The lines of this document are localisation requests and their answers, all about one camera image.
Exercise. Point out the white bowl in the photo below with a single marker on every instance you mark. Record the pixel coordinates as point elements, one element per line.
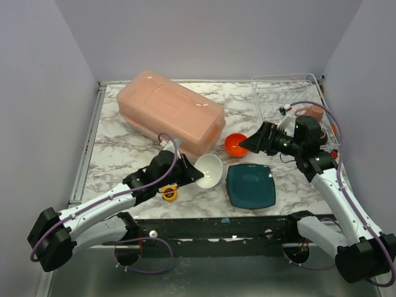
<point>212,168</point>

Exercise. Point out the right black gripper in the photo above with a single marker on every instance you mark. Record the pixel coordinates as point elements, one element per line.
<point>266,138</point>

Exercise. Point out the white wire dish rack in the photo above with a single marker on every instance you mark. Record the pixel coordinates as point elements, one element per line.
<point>270,92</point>

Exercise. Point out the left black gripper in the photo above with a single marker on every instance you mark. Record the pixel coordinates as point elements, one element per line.
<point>184,168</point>

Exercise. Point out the teal square plate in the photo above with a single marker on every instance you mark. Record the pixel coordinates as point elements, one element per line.
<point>250,186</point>

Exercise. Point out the yellow tape measure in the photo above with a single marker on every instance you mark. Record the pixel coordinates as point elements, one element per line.
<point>169,193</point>

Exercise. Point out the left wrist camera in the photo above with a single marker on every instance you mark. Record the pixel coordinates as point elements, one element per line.
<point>171,145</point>

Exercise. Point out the red handled tool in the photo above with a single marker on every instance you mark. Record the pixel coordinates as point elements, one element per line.
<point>334,154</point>

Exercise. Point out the orange bowl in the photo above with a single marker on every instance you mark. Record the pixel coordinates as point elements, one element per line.
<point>232,147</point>

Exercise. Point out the pink grey mug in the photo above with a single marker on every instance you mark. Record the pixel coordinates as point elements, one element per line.
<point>315,111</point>

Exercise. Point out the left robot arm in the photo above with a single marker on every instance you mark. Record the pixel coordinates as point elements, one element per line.
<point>56,235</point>

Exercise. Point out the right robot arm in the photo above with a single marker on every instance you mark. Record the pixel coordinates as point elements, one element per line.
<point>361,250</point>

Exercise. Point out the pink translucent storage box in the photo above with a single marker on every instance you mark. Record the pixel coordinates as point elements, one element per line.
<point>153,104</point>

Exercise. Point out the black mounting rail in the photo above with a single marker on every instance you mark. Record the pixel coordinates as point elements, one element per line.
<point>209,237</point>

